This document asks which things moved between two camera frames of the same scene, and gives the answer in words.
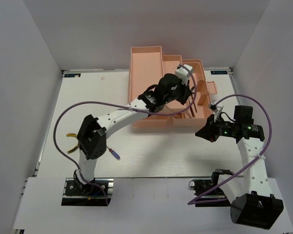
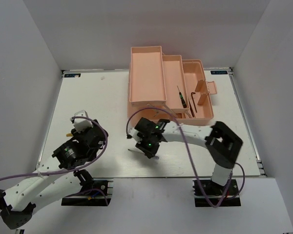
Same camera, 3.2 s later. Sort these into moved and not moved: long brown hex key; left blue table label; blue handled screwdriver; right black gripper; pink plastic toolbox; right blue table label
Moved: right black gripper; blue handled screwdriver
Not moved: long brown hex key; pink plastic toolbox; right blue table label; left blue table label
